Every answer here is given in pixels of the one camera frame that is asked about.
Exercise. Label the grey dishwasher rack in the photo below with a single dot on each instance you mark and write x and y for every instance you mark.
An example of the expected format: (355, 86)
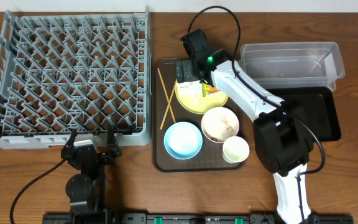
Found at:
(85, 73)

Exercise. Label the light blue bowl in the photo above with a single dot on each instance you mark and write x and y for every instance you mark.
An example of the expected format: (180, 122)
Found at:
(183, 140)

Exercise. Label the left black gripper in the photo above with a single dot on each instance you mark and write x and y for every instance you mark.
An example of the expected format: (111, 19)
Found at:
(103, 156)

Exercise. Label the wooden chopstick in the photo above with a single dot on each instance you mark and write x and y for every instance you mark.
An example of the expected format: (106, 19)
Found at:
(169, 108)
(166, 93)

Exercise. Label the left wooden chopstick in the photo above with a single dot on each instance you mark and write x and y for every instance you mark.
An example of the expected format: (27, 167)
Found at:
(166, 93)

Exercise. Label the dark brown serving tray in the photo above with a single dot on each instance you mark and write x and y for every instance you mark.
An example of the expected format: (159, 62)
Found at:
(210, 156)

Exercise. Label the yellow plate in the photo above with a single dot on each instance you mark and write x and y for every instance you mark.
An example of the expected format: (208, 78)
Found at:
(217, 99)

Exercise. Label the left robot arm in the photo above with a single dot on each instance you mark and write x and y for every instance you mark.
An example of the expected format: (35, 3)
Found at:
(86, 190)

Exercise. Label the white cup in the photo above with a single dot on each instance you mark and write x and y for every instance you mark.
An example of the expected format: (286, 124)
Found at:
(235, 149)

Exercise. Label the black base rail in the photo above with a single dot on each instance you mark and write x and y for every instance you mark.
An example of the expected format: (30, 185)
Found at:
(141, 218)

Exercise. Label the black plastic bin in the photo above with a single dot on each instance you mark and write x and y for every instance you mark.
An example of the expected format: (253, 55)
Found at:
(318, 103)

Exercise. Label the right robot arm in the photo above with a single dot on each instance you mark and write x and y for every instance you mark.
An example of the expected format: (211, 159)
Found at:
(282, 139)

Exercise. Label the clear plastic bin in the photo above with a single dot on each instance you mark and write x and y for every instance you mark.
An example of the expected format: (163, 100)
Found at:
(293, 64)

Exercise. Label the white napkin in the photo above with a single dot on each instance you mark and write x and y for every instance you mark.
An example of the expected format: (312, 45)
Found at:
(189, 91)

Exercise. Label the green yellow snack wrapper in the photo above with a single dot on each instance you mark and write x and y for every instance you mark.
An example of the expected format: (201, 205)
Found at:
(207, 89)

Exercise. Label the rice and peanut scraps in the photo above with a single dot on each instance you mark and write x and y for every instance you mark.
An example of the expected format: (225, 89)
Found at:
(221, 128)

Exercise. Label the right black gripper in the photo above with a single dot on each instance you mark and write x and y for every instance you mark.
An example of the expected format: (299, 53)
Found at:
(180, 71)

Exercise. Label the right wooden chopstick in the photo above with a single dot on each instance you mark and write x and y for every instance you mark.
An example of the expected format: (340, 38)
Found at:
(169, 108)

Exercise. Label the pink bowl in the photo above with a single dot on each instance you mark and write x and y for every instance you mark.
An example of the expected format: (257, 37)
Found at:
(218, 112)

